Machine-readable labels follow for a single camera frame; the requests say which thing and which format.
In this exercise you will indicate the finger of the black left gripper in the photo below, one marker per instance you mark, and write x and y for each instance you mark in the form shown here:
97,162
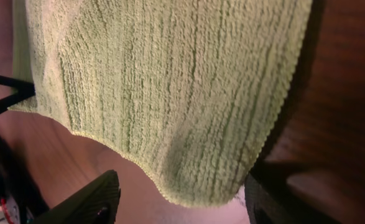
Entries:
24,89

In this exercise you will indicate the green microfiber cloth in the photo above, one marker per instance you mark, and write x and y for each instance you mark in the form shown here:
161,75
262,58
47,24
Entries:
187,90

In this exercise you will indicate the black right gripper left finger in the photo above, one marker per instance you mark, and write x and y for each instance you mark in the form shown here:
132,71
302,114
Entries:
95,203

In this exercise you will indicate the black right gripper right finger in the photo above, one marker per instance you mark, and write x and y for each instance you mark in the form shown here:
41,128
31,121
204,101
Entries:
278,206

